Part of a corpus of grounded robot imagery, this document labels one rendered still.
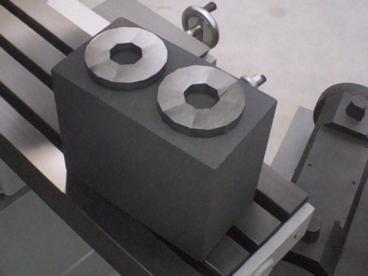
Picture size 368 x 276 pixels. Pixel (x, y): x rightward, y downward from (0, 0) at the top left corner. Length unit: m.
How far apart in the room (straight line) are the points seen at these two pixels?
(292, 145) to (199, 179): 0.98
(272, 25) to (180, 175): 1.97
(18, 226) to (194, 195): 0.55
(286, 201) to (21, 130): 0.37
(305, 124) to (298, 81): 0.71
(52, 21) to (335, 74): 1.55
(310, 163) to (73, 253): 0.55
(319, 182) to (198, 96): 0.67
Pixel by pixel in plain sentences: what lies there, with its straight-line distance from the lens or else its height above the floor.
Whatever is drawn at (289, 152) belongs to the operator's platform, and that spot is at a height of 0.40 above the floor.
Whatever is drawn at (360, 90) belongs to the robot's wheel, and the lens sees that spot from 1.48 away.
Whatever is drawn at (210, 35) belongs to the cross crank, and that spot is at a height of 0.64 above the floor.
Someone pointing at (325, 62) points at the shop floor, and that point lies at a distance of 2.44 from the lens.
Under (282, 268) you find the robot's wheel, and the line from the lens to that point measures 1.14.
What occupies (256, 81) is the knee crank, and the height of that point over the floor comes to 0.53.
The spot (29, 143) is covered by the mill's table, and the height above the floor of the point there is 0.94.
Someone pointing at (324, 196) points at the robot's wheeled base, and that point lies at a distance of 1.26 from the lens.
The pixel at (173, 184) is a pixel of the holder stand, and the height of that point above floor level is 1.06.
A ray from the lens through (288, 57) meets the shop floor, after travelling 2.41.
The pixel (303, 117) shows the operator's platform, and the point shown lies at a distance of 1.65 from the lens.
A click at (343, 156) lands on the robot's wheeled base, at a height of 0.59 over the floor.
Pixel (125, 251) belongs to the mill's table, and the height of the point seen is 0.94.
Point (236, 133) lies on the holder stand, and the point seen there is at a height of 1.13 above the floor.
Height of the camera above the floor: 1.59
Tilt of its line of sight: 50 degrees down
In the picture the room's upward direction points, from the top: 4 degrees clockwise
